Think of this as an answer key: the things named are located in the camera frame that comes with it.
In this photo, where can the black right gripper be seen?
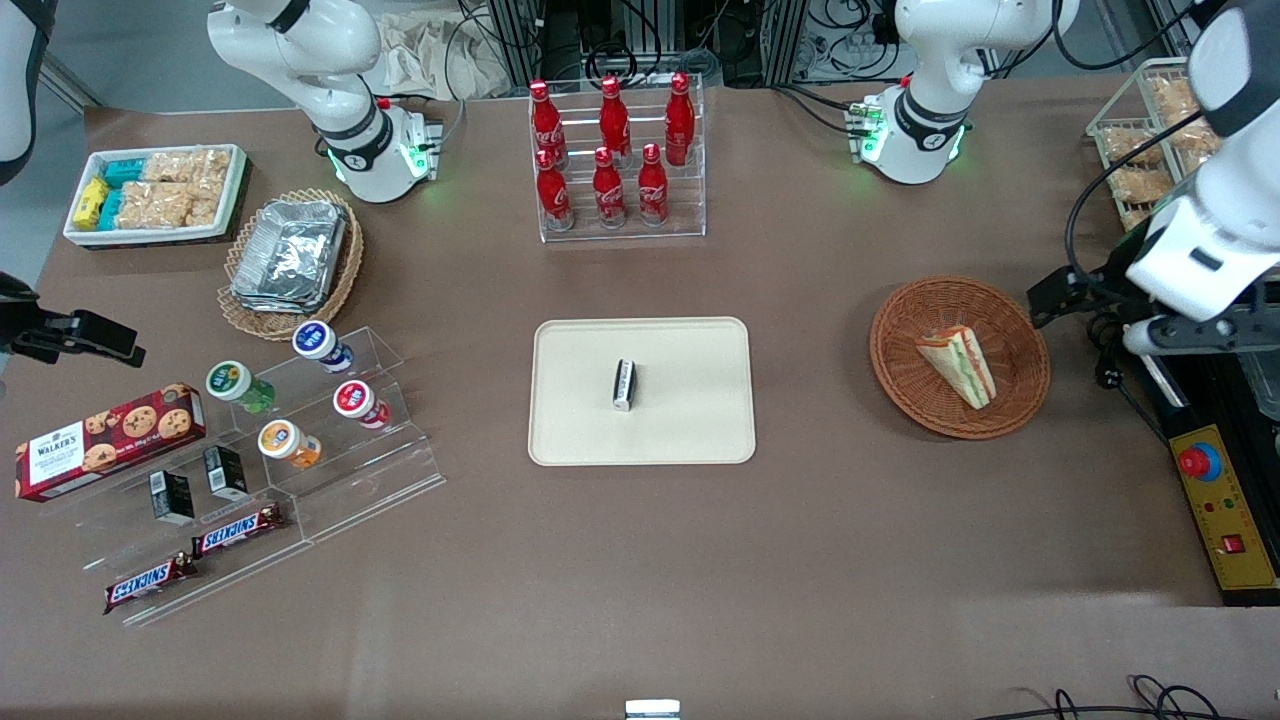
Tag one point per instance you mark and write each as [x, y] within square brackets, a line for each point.
[18, 326]

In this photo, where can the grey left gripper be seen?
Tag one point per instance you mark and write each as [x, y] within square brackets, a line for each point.
[1108, 282]

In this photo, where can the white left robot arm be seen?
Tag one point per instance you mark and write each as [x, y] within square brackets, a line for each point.
[940, 60]

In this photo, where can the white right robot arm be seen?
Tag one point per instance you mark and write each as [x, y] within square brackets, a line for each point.
[300, 50]

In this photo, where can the wrapped triangle sandwich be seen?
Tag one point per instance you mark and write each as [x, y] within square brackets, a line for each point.
[960, 365]

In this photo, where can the brown round wicker basket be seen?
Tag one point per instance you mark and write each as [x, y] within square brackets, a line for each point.
[900, 370]

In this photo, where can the aluminium foil tray stack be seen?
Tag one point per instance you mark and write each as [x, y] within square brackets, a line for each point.
[290, 255]

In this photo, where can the light oval wicker basket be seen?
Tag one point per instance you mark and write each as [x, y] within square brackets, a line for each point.
[340, 270]

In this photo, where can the beige rectangular serving tray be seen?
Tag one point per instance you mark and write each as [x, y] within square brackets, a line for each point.
[690, 400]

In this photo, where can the red tartan cookie box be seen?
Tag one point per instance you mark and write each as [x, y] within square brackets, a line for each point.
[110, 440]

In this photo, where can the clear-wrapped cracker packet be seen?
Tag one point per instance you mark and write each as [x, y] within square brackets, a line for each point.
[155, 205]
[1130, 143]
[1170, 97]
[207, 203]
[1195, 140]
[1140, 187]
[185, 165]

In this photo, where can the teal snack pack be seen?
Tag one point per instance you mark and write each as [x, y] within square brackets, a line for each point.
[111, 208]
[124, 172]

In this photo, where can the yellow snack pack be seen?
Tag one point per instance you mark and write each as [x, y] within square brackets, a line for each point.
[90, 203]

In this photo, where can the green lid gum jar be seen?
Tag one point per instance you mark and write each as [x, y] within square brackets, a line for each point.
[230, 382]

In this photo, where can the small black carton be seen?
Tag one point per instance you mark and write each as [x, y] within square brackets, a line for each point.
[226, 472]
[172, 497]

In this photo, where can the clear acrylic stepped stand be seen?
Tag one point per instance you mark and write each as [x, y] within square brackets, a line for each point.
[400, 465]
[110, 540]

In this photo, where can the white plastic snack bin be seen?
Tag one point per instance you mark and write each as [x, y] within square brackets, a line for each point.
[235, 195]

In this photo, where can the orange lid gum jar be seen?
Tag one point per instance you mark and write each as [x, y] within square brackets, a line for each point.
[282, 440]

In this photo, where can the blue lid gum jar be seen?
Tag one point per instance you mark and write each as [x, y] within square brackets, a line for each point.
[316, 341]

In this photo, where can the brown Snickers bar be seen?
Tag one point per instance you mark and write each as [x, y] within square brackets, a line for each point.
[238, 530]
[150, 583]

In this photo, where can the yellow black emergency stop box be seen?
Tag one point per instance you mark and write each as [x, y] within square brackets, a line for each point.
[1225, 510]

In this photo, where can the red lid gum jar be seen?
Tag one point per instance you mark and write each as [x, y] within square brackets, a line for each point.
[355, 400]

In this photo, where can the clear acrylic bottle rack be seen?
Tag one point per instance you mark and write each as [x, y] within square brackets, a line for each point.
[690, 200]

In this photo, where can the red cola bottle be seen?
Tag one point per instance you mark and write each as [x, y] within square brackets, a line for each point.
[553, 195]
[680, 120]
[614, 120]
[608, 192]
[547, 125]
[653, 190]

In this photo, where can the crumpled beige cloth bag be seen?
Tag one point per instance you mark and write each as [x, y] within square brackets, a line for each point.
[430, 55]

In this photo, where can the small black white gum box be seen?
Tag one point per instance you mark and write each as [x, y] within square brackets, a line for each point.
[624, 385]

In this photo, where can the black equipment rack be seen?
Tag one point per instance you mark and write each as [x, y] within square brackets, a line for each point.
[560, 40]

